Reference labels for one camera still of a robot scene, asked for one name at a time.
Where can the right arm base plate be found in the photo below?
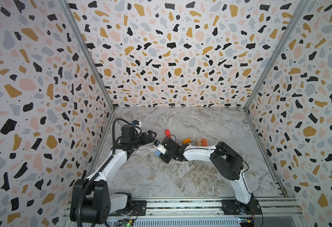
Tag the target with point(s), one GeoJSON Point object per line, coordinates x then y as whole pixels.
{"type": "Point", "coordinates": [234, 207]}

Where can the orange-red wood block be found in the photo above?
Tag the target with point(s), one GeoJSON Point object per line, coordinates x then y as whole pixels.
{"type": "Point", "coordinates": [204, 142]}

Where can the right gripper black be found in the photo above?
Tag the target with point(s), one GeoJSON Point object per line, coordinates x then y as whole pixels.
{"type": "Point", "coordinates": [167, 146]}

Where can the yellow-orange wood block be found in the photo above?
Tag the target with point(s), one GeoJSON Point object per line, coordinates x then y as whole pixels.
{"type": "Point", "coordinates": [187, 141]}

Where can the natural wood block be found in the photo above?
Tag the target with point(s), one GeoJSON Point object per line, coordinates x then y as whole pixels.
{"type": "Point", "coordinates": [199, 142]}

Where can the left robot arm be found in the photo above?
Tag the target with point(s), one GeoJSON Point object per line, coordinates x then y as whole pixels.
{"type": "Point", "coordinates": [91, 200]}

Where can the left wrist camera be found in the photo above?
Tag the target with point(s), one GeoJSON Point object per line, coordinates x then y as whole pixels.
{"type": "Point", "coordinates": [137, 123]}

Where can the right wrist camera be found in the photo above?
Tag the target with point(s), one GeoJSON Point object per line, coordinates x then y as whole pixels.
{"type": "Point", "coordinates": [159, 147]}

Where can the frame aluminium post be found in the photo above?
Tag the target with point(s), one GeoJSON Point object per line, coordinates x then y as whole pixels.
{"type": "Point", "coordinates": [301, 7]}
{"type": "Point", "coordinates": [63, 4]}

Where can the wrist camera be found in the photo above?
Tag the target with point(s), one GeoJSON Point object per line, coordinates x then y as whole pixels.
{"type": "Point", "coordinates": [137, 123]}
{"type": "Point", "coordinates": [159, 147]}

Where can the left frame aluminium post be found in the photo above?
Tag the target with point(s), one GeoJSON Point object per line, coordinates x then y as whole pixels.
{"type": "Point", "coordinates": [63, 4]}

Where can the right frame aluminium post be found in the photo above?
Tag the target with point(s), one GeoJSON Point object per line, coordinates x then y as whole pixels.
{"type": "Point", "coordinates": [301, 7]}

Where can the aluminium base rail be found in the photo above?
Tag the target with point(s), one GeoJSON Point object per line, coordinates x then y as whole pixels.
{"type": "Point", "coordinates": [207, 212]}

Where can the red wood block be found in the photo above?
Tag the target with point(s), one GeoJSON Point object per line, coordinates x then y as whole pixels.
{"type": "Point", "coordinates": [168, 134]}

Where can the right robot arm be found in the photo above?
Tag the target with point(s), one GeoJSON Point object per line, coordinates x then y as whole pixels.
{"type": "Point", "coordinates": [228, 163]}

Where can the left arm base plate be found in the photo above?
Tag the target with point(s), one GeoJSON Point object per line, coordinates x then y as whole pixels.
{"type": "Point", "coordinates": [138, 208]}

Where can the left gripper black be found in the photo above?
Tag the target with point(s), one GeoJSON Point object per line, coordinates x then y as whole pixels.
{"type": "Point", "coordinates": [144, 141]}

